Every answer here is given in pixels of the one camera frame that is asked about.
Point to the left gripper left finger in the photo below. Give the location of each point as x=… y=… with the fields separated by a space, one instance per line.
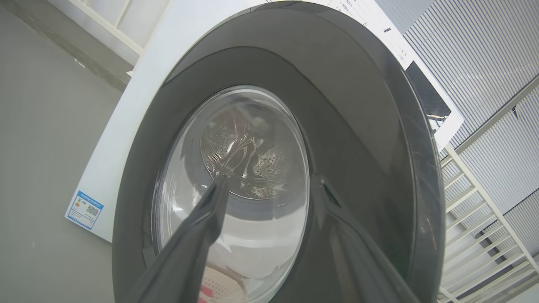
x=185 y=261

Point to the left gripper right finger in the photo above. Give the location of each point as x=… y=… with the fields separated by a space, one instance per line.
x=353 y=269

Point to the black round glass washer door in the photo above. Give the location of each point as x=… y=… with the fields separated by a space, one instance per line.
x=337 y=84

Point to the steel washer drum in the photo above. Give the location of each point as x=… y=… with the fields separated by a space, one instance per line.
x=252 y=160

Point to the white front-load washing machine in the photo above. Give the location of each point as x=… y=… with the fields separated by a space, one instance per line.
x=147 y=105

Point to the black display panel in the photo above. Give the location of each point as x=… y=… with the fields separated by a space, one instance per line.
x=425 y=97

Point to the blue energy label sticker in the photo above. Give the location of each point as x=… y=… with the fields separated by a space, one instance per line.
x=84 y=210

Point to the white metal rack frame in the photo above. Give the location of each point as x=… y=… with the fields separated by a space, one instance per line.
x=484 y=197

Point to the white window frame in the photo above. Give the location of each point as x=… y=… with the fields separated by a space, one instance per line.
x=105 y=29

